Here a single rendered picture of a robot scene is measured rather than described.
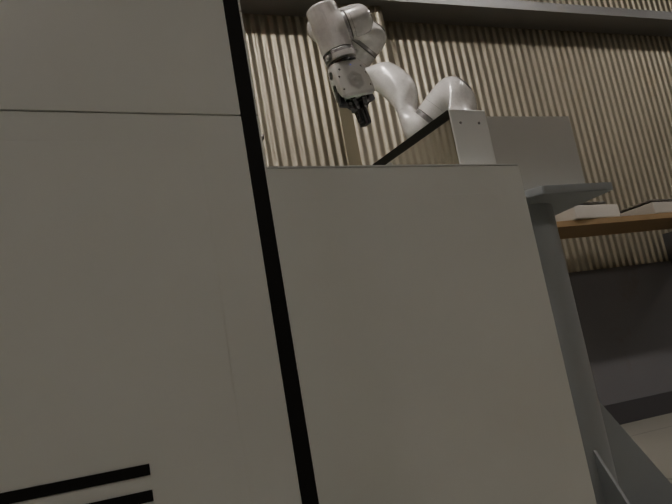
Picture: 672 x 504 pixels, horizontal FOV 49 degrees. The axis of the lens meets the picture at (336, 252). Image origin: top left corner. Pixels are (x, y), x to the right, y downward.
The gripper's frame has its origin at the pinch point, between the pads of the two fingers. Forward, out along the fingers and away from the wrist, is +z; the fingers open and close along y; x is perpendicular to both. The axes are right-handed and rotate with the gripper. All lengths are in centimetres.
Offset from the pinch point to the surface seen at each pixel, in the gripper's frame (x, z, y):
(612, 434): -18, 95, 22
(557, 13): 144, -83, 269
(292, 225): -46, 29, -54
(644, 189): 160, 37, 301
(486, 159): -40.0, 26.2, -3.7
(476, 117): -40.0, 17.2, -2.0
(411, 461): -46, 71, -49
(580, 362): -24, 75, 15
